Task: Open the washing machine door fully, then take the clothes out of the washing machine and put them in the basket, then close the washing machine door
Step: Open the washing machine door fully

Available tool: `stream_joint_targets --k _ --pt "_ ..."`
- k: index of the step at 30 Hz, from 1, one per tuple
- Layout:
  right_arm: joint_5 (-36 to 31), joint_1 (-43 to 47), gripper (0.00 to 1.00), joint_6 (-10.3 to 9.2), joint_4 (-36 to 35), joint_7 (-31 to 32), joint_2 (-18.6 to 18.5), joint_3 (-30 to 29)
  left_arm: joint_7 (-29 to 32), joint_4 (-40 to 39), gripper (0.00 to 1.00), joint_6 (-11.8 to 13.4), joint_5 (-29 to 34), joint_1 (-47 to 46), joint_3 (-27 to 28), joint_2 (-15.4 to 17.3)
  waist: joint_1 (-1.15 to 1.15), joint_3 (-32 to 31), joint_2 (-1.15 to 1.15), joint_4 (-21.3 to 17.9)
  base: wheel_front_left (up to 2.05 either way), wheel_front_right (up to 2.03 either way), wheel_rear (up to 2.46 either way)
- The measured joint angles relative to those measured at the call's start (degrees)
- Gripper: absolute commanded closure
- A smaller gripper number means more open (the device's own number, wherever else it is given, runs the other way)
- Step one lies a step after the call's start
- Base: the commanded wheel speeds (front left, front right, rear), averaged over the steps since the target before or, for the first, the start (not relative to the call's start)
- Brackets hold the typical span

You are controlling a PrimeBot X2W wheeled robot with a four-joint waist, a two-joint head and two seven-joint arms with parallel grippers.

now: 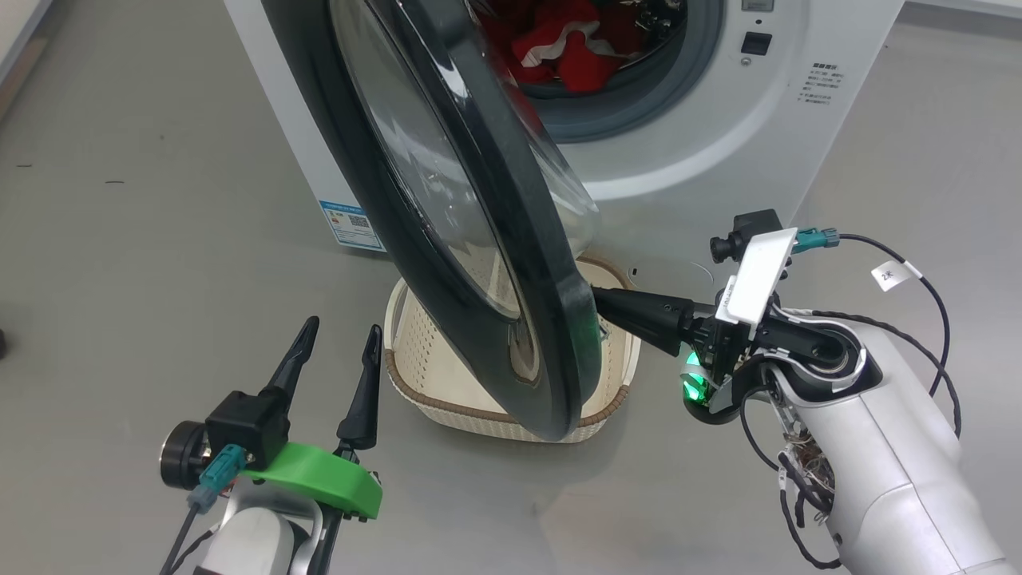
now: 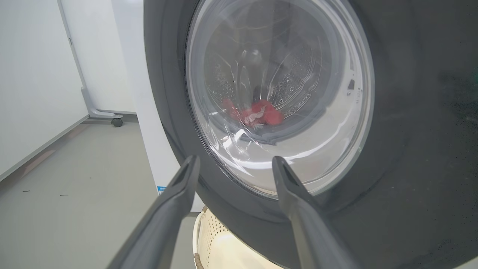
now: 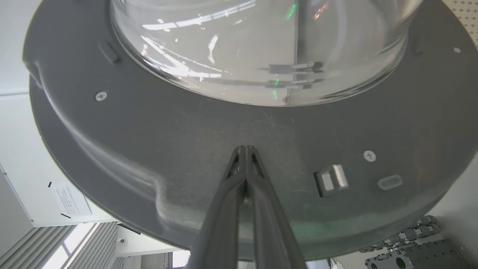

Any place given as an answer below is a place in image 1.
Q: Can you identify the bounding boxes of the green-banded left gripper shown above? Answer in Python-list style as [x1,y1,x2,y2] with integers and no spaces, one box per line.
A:
[240,316,384,520]

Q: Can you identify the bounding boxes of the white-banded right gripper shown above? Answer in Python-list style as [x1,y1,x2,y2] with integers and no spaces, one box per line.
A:
[592,228,798,424]

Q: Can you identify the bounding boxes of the black round glass washer door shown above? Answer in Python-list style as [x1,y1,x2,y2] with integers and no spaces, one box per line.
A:
[262,0,601,442]

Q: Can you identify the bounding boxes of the red and white garment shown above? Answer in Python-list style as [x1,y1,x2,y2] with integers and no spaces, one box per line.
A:
[479,0,624,95]

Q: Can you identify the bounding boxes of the cream perforated laundry basket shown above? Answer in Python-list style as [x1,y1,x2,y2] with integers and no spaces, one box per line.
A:
[383,256,642,445]

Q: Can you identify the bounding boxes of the white front-load washing machine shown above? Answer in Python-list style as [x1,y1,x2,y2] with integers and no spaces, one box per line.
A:
[224,0,907,276]

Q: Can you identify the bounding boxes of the black cable with teal connector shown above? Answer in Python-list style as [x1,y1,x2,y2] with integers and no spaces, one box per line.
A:
[793,226,953,396]
[160,445,246,575]

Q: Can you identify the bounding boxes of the black wire bundle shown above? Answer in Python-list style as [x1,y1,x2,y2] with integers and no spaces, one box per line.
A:
[739,383,843,569]

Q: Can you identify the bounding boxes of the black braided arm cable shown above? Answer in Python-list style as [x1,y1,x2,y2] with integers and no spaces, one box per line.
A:
[813,310,964,438]

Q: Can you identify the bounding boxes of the white cable label tag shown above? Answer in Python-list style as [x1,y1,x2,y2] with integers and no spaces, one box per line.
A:
[872,260,923,292]

